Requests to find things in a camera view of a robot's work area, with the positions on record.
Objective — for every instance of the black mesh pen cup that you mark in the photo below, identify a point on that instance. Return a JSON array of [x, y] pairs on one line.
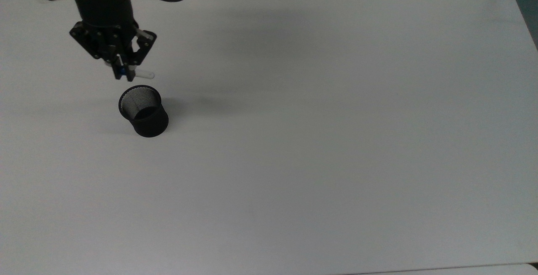
[[145, 113]]

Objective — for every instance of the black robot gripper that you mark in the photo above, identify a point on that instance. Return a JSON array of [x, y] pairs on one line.
[[105, 27]]

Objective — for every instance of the white marker with blue cap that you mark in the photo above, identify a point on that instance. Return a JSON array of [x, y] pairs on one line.
[[145, 74]]

